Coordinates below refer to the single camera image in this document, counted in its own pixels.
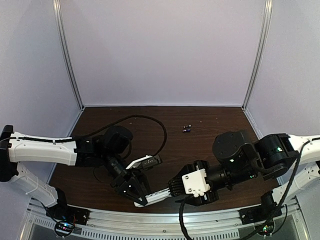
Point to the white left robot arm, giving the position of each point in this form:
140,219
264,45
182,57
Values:
84,152

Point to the left aluminium corner post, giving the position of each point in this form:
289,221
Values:
65,53

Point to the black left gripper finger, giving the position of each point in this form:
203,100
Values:
127,192
140,187

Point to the aluminium corner post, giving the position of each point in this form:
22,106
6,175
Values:
263,36
65,53

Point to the right aluminium corner post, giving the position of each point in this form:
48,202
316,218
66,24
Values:
263,36

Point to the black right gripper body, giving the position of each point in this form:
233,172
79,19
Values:
176,186

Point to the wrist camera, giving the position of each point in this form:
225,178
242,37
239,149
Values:
195,184
145,163

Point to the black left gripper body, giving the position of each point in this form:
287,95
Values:
122,180

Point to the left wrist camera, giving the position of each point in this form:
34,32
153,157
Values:
145,163

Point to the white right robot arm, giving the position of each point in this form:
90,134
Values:
240,160

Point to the white remote control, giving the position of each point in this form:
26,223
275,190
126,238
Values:
155,197

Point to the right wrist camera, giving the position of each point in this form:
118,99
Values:
195,184

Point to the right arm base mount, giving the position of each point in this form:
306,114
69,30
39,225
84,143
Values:
262,212

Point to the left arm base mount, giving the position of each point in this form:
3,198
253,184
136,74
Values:
67,218

